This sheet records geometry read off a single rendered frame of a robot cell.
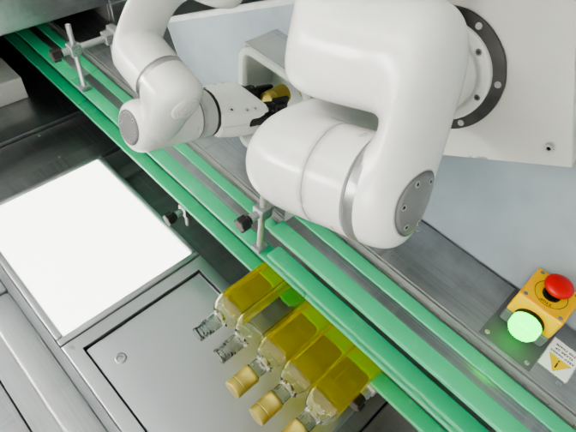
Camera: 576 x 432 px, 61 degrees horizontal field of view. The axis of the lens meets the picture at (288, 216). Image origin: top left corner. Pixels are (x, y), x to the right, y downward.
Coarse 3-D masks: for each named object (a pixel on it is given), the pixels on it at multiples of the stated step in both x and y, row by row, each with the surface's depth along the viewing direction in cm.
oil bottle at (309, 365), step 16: (320, 336) 85; (336, 336) 85; (304, 352) 83; (320, 352) 83; (336, 352) 83; (288, 368) 81; (304, 368) 81; (320, 368) 81; (288, 384) 80; (304, 384) 79
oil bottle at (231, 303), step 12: (264, 264) 94; (252, 276) 92; (264, 276) 92; (276, 276) 92; (228, 288) 90; (240, 288) 90; (252, 288) 90; (264, 288) 90; (216, 300) 89; (228, 300) 88; (240, 300) 88; (252, 300) 89; (216, 312) 88; (228, 312) 87; (240, 312) 87; (228, 324) 88
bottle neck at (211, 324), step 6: (210, 318) 87; (216, 318) 87; (198, 324) 87; (204, 324) 86; (210, 324) 86; (216, 324) 87; (222, 324) 88; (198, 330) 85; (204, 330) 86; (210, 330) 86; (216, 330) 88; (198, 336) 87; (204, 336) 86
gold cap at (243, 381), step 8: (248, 368) 81; (232, 376) 81; (240, 376) 80; (248, 376) 80; (256, 376) 81; (232, 384) 79; (240, 384) 79; (248, 384) 80; (232, 392) 80; (240, 392) 79
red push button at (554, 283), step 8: (544, 280) 70; (552, 280) 69; (560, 280) 69; (568, 280) 69; (552, 288) 68; (560, 288) 68; (568, 288) 68; (552, 296) 70; (560, 296) 68; (568, 296) 68
